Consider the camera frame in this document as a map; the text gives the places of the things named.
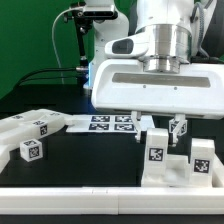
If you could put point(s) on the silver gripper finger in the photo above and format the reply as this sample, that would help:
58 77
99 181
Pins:
173 139
137 126

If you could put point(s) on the white tagged cube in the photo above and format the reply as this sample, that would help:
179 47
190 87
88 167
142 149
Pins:
31 150
178 127

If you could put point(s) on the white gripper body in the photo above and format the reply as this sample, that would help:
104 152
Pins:
197 91

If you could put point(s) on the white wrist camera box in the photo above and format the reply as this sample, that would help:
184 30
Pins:
132 47

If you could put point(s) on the white paper tag sheet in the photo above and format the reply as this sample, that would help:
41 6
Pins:
102 124

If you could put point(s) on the white chair seat part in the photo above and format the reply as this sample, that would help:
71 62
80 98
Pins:
178 171

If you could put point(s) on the white front fence bar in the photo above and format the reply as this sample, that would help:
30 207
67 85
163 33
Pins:
112 201

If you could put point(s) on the white chair side plank front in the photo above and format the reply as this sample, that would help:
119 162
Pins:
13 131

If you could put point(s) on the white tagged cube right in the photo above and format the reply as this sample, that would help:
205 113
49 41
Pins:
178 127

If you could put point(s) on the white chair side plank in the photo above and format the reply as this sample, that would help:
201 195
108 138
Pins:
13 131
30 116

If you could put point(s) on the white tagged cube left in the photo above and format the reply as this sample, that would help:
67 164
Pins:
31 150

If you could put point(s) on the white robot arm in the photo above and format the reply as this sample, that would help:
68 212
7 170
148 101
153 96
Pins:
162 68

